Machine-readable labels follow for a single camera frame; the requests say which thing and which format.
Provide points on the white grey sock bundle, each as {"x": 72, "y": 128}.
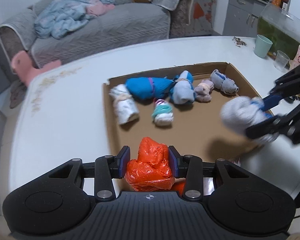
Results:
{"x": 241, "y": 112}

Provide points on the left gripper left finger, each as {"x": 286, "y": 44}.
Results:
{"x": 109, "y": 167}

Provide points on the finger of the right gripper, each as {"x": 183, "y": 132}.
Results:
{"x": 276, "y": 124}
{"x": 274, "y": 98}

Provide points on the blue sock roll pink band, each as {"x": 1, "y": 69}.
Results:
{"x": 146, "y": 88}

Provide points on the pink plastic child stool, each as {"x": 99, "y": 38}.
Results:
{"x": 22, "y": 65}

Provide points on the white and blue sock roll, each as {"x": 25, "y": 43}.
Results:
{"x": 182, "y": 92}

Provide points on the clear plastic cup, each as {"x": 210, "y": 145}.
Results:
{"x": 281, "y": 61}

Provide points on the white sock roll beige band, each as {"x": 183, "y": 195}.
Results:
{"x": 124, "y": 104}

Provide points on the grey blue sock roll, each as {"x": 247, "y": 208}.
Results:
{"x": 223, "y": 83}

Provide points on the grey quilted sofa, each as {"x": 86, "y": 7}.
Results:
{"x": 127, "y": 24}

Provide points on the white teal sock roll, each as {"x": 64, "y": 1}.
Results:
{"x": 163, "y": 113}

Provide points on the mint green cup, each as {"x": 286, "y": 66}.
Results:
{"x": 262, "y": 46}

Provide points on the grey cabinet with girl sticker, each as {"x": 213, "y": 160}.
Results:
{"x": 197, "y": 21}

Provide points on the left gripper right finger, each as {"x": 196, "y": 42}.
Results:
{"x": 189, "y": 167}

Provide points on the orange plastic bag bundle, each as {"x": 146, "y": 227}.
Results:
{"x": 151, "y": 171}

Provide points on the pile of seed shells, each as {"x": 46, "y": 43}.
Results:
{"x": 238, "y": 42}

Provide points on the light blue blanket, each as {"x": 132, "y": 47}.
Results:
{"x": 62, "y": 17}

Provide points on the glass fish tank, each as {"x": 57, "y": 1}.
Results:
{"x": 282, "y": 28}

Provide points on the grey sideboard cabinet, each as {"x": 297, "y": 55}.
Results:
{"x": 242, "y": 17}

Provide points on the brown cardboard tray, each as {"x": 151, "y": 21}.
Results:
{"x": 197, "y": 128}

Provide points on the pink garment on sofa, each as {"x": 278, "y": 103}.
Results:
{"x": 99, "y": 8}

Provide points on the pink lilac sock roll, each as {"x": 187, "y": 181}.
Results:
{"x": 203, "y": 90}

